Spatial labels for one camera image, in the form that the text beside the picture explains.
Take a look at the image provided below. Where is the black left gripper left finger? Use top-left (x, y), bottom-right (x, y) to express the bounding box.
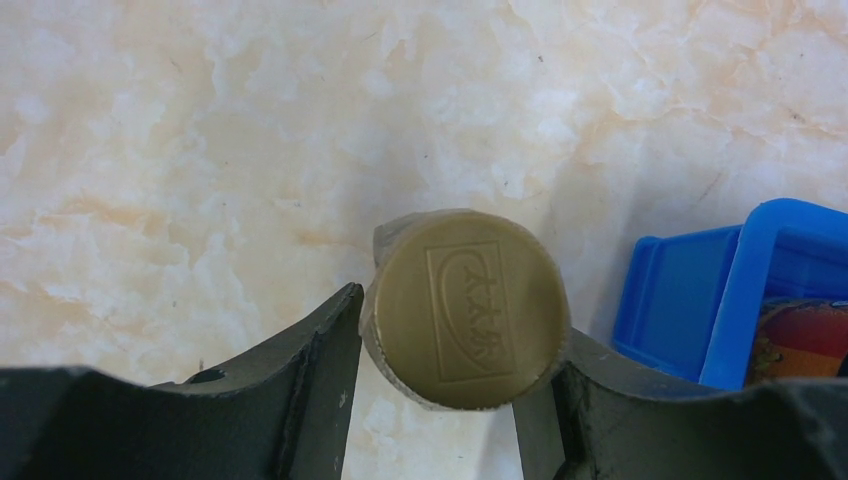
top-left (1, 283), bottom-right (364, 479)

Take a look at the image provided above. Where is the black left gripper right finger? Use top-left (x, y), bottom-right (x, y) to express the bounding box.
top-left (513, 331), bottom-right (847, 479)

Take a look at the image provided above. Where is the blue plastic divided bin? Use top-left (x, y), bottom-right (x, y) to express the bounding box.
top-left (612, 198), bottom-right (847, 390)

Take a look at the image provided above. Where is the yellow label oil bottle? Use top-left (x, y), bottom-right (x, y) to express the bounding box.
top-left (359, 209), bottom-right (571, 410)

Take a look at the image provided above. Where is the red cap brown sauce bottle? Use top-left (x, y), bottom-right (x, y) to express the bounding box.
top-left (745, 298), bottom-right (847, 386)

